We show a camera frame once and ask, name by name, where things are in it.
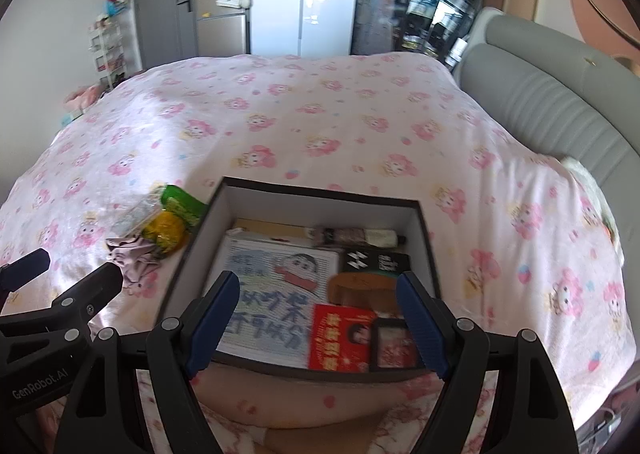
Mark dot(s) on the pink cloth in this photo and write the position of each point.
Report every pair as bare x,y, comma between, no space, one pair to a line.
135,264

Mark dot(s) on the wooden comb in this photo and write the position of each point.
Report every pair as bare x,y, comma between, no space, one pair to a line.
360,291

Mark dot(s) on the silver fridge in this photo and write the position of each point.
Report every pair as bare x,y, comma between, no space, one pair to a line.
220,29

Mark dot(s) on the dark framed picture card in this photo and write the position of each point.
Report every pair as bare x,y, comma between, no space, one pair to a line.
392,344

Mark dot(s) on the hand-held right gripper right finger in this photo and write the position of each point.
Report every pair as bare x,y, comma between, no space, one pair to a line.
420,329

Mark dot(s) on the pink printed blanket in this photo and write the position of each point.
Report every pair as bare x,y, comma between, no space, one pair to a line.
300,134

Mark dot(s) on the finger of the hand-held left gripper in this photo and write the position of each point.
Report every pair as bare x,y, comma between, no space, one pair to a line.
95,289
27,265

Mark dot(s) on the small black box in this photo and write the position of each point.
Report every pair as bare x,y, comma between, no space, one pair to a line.
370,261

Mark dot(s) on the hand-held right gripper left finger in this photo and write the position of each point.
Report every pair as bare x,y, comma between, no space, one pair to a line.
215,324

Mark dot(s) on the cartoon printed sheet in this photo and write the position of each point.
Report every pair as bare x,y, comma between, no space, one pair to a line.
285,294

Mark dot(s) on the grey padded headboard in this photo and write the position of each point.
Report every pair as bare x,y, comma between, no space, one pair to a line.
550,99

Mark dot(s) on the red packet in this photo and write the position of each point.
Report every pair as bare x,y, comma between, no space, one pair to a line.
340,334

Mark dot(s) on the clear plastic packet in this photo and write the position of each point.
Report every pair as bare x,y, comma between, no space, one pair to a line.
135,219

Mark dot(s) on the pink plush toy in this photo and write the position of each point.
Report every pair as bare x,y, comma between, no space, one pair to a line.
85,96

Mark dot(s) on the white storage rack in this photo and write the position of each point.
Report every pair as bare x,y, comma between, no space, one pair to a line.
107,54

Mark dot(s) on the beige flat card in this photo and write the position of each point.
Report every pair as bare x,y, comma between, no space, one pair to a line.
265,229

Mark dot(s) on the dark cardboard box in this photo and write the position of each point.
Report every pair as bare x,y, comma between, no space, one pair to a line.
300,204

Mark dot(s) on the green yellow snack packet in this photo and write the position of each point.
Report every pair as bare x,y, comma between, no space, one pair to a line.
170,229

